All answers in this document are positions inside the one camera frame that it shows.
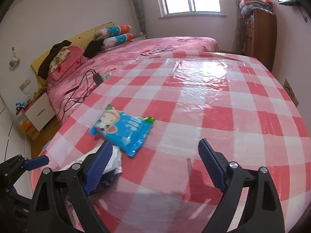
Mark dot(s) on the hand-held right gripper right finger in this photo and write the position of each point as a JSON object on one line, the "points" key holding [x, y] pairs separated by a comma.
{"points": [[211, 165]]}

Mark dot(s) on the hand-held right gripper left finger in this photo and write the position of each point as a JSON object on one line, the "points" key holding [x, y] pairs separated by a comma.
{"points": [[98, 167]]}

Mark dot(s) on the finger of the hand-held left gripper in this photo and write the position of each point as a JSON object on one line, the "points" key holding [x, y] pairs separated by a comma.
{"points": [[36, 162]]}

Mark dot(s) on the large grey white bag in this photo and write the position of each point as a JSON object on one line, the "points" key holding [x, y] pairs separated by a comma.
{"points": [[113, 161]]}

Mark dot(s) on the blue cartoon wipes packet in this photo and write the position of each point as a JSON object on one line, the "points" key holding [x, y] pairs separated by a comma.
{"points": [[121, 128]]}

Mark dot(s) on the orange box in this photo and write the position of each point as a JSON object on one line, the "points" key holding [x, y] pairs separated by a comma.
{"points": [[26, 125]]}

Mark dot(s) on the white wardrobe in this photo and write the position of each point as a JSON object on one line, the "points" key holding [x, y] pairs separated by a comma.
{"points": [[12, 131]]}

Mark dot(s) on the red white checkered tablecloth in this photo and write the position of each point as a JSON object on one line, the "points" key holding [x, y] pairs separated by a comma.
{"points": [[218, 116]]}

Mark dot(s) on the white nightstand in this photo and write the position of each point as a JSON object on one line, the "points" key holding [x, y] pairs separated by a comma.
{"points": [[38, 111]]}

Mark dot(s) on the blue item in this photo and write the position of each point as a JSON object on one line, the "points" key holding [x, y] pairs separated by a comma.
{"points": [[20, 104]]}

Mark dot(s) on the black charger brick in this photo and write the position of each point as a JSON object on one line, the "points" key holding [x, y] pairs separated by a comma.
{"points": [[97, 79]]}

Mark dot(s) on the white power strip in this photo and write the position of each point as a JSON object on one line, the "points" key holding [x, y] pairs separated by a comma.
{"points": [[107, 74]]}

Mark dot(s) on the pink pillow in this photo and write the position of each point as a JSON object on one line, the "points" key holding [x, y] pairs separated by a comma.
{"points": [[70, 63]]}

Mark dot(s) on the yellow floral pillow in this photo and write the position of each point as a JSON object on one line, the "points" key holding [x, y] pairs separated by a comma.
{"points": [[58, 58]]}

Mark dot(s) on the black clothing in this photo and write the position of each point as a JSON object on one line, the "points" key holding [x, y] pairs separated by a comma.
{"points": [[93, 48], [58, 46]]}

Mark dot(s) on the pink bed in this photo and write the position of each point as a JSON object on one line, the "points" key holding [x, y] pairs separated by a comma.
{"points": [[170, 43]]}

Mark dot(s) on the yellow headboard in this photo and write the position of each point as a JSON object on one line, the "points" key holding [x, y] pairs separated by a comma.
{"points": [[80, 35]]}

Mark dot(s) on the brown wooden cabinet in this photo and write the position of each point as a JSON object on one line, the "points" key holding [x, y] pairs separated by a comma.
{"points": [[261, 38]]}

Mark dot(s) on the grey curtain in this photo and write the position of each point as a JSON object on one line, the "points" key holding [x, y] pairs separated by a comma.
{"points": [[239, 17], [138, 4]]}

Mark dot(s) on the folded blankets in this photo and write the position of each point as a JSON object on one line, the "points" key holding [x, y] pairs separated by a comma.
{"points": [[255, 3]]}

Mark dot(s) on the wall switch plate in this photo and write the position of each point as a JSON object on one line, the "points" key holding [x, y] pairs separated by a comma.
{"points": [[25, 84]]}

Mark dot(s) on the wall socket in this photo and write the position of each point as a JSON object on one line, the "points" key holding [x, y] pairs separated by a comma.
{"points": [[294, 98], [288, 86]]}

